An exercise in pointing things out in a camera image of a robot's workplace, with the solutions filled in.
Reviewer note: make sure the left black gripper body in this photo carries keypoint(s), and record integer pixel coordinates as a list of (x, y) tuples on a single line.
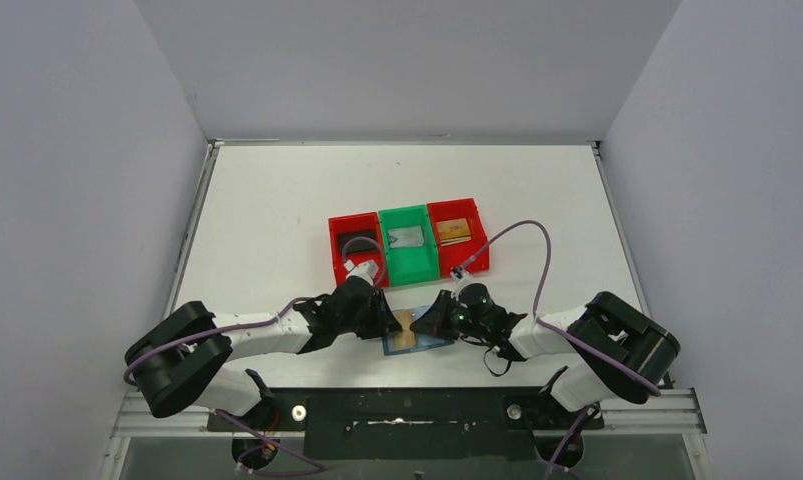
[(380, 315)]

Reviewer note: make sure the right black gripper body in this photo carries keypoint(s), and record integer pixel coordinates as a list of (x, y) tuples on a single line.
[(441, 320)]

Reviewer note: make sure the gold credit card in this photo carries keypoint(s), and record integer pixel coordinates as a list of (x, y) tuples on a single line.
[(405, 339), (453, 231)]

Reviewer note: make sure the teal card holder wallet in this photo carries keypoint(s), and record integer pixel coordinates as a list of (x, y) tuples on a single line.
[(426, 342)]

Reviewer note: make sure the red plastic bin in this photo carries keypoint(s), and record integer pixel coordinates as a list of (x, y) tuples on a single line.
[(454, 255), (361, 221)]

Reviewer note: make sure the green plastic bin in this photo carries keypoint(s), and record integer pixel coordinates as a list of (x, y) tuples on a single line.
[(408, 266)]

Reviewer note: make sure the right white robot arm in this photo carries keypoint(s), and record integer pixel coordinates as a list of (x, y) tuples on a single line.
[(624, 354)]

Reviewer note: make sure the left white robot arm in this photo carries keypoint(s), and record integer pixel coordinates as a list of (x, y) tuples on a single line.
[(186, 359)]

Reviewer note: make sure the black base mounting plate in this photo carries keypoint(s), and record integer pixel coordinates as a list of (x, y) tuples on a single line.
[(513, 423)]

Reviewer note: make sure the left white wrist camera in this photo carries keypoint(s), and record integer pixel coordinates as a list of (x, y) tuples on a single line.
[(368, 270)]

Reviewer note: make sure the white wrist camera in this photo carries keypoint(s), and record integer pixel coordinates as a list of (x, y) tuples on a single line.
[(368, 270), (461, 277)]

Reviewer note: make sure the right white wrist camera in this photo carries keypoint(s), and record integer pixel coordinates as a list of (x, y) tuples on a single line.
[(461, 277)]

